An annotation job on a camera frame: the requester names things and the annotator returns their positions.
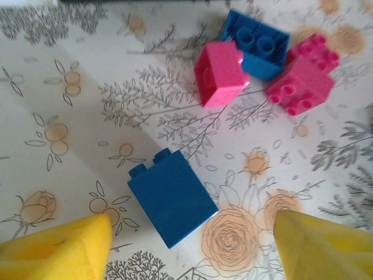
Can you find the floral patterned tablecloth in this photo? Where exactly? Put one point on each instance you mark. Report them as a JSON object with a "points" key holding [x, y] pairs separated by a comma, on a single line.
{"points": [[87, 116]]}

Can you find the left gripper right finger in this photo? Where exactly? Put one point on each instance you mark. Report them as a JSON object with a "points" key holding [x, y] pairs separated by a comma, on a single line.
{"points": [[326, 256]]}

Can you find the white plastic bin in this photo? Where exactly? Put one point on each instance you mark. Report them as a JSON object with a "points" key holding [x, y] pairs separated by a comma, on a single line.
{"points": [[38, 1]]}

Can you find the pink lego brick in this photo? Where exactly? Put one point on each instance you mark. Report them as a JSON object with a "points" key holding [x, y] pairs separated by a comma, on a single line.
{"points": [[306, 78], [320, 46], [224, 67]]}

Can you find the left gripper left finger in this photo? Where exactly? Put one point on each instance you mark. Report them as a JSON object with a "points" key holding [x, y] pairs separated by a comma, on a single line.
{"points": [[43, 256]]}

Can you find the tall blue lego brick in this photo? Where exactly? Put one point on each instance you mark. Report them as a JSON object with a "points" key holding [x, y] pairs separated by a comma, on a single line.
{"points": [[172, 204]]}

